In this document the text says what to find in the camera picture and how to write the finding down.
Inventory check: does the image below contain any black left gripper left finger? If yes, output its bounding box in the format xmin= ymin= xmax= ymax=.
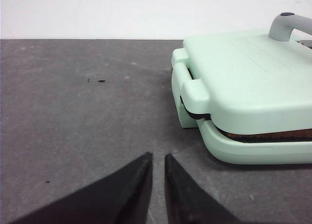
xmin=13 ymin=152 xmax=153 ymax=224

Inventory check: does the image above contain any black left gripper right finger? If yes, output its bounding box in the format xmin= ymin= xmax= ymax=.
xmin=165 ymin=154 xmax=240 ymax=224

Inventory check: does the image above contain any mint green breakfast maker lid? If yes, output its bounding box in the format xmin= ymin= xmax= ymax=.
xmin=171 ymin=13 xmax=312 ymax=135

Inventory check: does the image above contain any mint green breakfast maker base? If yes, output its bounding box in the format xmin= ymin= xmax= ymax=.
xmin=171 ymin=48 xmax=312 ymax=165

